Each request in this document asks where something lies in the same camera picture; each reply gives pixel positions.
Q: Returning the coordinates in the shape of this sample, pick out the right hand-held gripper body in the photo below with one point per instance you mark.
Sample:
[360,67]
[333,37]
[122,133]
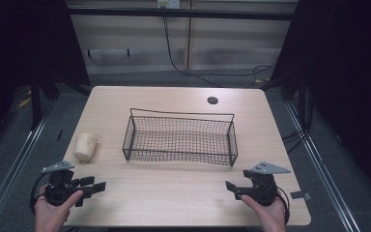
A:
[263,187]

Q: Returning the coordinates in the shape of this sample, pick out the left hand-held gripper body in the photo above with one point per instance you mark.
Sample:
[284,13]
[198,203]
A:
[59,190]

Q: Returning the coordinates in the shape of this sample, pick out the person's left hand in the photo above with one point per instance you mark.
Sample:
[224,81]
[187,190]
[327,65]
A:
[52,214]

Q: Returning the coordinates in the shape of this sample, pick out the person's right hand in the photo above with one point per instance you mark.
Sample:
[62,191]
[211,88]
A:
[269,216]

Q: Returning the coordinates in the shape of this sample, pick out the beige bread roll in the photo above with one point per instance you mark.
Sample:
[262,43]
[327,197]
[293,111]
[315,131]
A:
[85,146]

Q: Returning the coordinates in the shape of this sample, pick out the grey tape strip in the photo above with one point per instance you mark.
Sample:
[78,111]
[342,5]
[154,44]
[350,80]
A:
[300,195]

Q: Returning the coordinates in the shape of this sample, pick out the small black floor strip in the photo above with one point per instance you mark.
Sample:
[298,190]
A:
[60,135]

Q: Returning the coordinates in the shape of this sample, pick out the yellow floor tape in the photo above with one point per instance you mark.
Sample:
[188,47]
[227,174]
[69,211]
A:
[24,102]

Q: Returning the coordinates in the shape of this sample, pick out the black curtain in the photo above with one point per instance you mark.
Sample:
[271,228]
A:
[344,80]
[29,42]

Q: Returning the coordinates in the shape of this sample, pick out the silver floor rail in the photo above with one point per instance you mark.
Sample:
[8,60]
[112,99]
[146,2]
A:
[11,174]
[322,174]

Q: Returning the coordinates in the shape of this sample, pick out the black metal stand post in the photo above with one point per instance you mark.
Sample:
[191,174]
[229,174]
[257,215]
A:
[35,103]

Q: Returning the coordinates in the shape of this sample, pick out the black horizontal frame bar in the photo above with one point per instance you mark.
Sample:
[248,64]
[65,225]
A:
[180,13]

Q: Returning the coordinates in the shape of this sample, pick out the white wall socket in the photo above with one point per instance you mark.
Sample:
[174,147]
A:
[168,3]

